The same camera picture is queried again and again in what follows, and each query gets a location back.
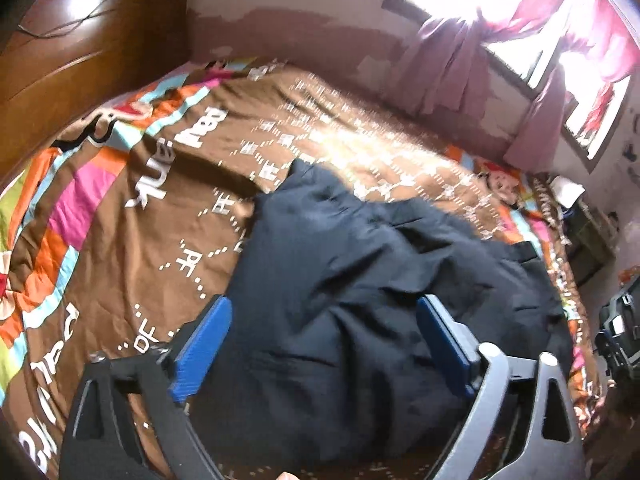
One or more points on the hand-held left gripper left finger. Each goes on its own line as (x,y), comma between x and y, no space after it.
(200,350)

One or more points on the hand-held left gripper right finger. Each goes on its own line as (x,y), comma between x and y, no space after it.
(445,345)

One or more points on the dark navy jacket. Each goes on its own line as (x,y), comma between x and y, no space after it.
(350,285)

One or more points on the dark storage shelf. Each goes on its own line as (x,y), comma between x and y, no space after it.
(592,240)

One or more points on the brown printed blanket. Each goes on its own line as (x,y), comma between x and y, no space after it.
(150,185)

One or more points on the pink curtain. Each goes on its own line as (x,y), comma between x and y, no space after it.
(547,120)
(445,65)

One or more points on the window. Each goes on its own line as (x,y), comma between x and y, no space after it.
(520,55)

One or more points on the wooden headboard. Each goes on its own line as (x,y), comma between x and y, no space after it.
(90,60)

